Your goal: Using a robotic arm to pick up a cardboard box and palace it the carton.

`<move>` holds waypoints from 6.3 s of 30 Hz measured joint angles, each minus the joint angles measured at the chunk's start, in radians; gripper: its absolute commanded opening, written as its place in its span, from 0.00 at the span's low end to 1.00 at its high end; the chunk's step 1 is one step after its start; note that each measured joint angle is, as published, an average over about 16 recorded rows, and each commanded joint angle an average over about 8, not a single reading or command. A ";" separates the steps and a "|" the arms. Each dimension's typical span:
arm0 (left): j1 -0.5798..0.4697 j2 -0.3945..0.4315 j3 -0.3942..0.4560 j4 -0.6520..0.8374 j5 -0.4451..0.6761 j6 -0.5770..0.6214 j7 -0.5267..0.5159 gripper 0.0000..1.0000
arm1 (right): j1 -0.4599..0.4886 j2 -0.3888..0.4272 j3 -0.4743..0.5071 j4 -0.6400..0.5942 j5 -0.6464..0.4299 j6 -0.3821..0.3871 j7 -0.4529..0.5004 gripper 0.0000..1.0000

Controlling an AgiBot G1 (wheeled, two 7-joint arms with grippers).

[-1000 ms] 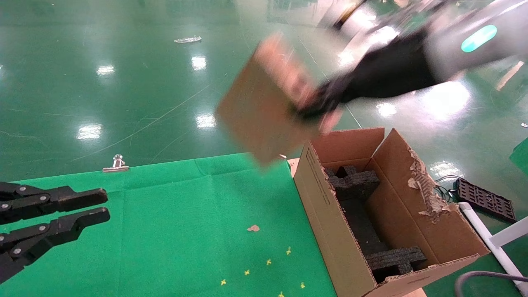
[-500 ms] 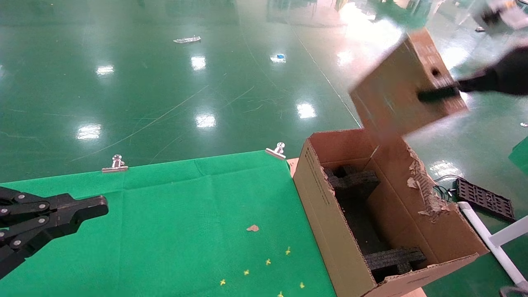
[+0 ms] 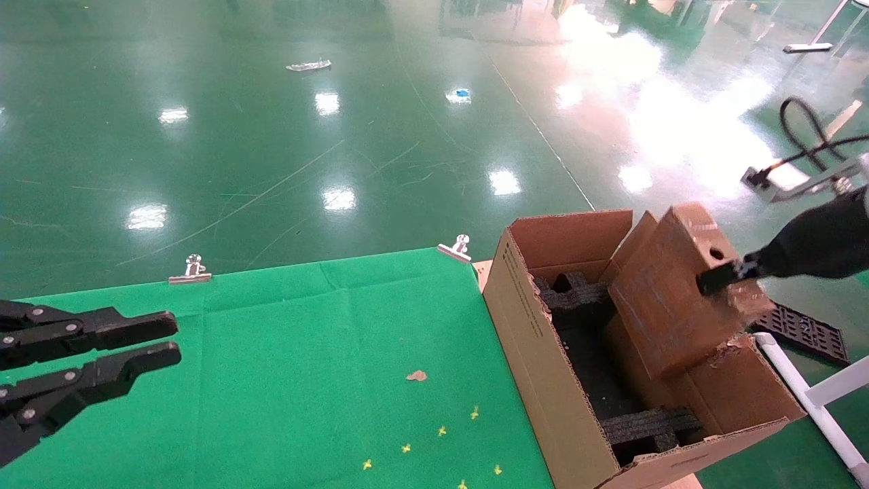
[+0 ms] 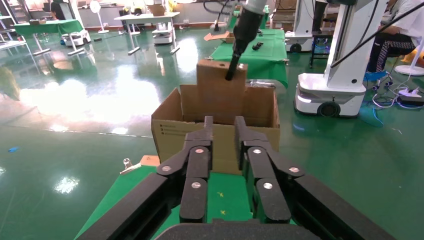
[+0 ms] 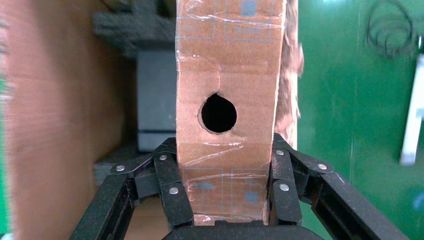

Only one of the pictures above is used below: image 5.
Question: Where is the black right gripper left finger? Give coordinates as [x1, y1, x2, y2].
[68, 137, 195, 240]

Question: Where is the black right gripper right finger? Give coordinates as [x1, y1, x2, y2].
[267, 133, 410, 240]

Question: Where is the large open cardboard carton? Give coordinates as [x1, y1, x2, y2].
[0, 0, 176, 240]

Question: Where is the grey block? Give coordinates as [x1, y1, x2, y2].
[136, 49, 177, 153]

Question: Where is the black foam block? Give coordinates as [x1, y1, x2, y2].
[92, 0, 178, 58]

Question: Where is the white metal table frame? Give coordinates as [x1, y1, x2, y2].
[399, 36, 424, 167]

